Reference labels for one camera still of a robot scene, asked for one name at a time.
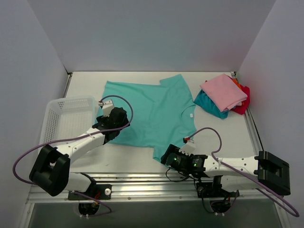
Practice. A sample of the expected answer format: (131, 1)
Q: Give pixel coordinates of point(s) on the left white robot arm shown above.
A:
(51, 170)

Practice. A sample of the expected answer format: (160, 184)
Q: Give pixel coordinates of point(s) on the blue folded t-shirt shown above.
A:
(203, 101)

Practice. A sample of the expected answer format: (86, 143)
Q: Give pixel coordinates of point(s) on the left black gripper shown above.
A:
(119, 116)

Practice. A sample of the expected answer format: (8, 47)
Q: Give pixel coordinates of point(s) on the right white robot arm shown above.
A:
(264, 171)

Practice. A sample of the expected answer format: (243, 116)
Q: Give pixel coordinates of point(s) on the white plastic basket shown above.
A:
(67, 118)

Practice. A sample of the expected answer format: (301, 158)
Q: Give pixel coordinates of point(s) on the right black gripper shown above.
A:
(165, 155)

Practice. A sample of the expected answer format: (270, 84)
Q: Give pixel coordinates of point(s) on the pink folded t-shirt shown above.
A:
(224, 92)

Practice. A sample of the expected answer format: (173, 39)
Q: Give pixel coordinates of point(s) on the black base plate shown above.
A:
(98, 191)
(207, 190)

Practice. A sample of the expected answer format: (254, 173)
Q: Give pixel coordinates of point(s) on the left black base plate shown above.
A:
(98, 191)

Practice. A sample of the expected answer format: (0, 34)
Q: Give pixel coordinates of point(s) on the aluminium rail frame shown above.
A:
(132, 171)

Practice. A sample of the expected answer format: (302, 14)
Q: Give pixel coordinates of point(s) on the red folded t-shirt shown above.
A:
(241, 109)

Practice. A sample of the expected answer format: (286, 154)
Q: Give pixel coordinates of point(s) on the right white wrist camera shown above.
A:
(188, 147)

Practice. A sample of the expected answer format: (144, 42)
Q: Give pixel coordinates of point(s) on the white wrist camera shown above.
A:
(188, 147)
(105, 107)

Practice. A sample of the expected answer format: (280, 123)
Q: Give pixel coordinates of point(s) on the teal green t-shirt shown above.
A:
(161, 113)

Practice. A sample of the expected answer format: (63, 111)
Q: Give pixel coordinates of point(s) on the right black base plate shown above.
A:
(207, 190)

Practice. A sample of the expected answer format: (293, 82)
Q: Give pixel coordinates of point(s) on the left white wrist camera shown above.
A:
(105, 107)

